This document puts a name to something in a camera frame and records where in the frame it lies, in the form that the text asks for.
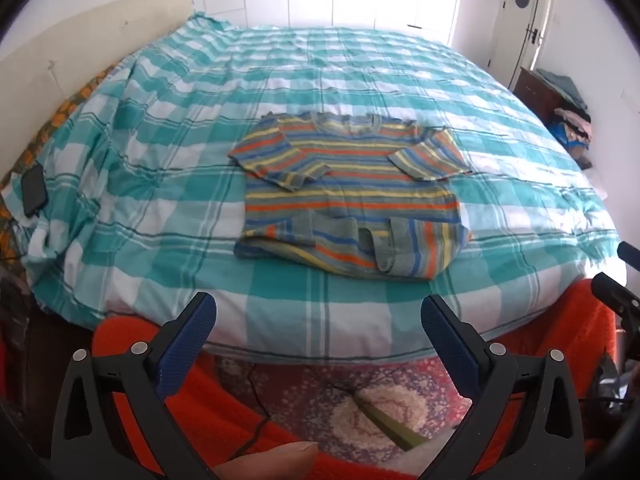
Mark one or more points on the black phone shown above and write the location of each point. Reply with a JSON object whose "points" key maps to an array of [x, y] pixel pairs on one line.
{"points": [[34, 190]]}

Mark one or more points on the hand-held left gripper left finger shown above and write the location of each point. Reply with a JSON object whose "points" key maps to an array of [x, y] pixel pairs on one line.
{"points": [[187, 340]]}

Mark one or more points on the green stick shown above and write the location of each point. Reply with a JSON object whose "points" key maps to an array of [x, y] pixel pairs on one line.
{"points": [[390, 425]]}

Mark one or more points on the teal checked duvet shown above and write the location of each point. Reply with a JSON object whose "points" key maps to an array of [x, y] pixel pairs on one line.
{"points": [[175, 110]]}

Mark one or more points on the pile of mixed clothes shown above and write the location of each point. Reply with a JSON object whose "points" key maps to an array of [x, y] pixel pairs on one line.
{"points": [[575, 130]]}

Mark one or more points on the orange knit cloth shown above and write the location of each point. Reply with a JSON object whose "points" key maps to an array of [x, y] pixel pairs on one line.
{"points": [[540, 320]]}

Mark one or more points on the white door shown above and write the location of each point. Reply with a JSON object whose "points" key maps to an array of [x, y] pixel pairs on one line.
{"points": [[542, 5]]}

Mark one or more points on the cream padded headboard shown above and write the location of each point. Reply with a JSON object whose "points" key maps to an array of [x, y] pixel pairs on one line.
{"points": [[60, 45]]}

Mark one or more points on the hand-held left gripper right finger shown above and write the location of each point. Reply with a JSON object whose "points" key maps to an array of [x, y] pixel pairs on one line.
{"points": [[447, 345]]}

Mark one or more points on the striped knit sweater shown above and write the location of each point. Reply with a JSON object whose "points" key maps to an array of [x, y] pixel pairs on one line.
{"points": [[350, 195]]}

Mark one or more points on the person's left hand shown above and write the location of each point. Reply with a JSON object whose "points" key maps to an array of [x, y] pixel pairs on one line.
{"points": [[270, 462]]}

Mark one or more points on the patterned floor rug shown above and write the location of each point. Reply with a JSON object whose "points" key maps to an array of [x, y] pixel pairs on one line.
{"points": [[310, 395]]}

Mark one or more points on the grey-blue folded cloth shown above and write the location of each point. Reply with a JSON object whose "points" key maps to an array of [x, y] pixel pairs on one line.
{"points": [[562, 85]]}

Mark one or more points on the orange patterned sheet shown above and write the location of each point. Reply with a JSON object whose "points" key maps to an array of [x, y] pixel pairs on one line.
{"points": [[65, 110]]}

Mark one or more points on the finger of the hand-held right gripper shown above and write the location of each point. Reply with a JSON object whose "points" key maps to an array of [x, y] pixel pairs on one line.
{"points": [[615, 292], [629, 254]]}

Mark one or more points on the wooden nightstand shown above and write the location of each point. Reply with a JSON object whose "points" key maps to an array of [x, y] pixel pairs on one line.
{"points": [[532, 95]]}

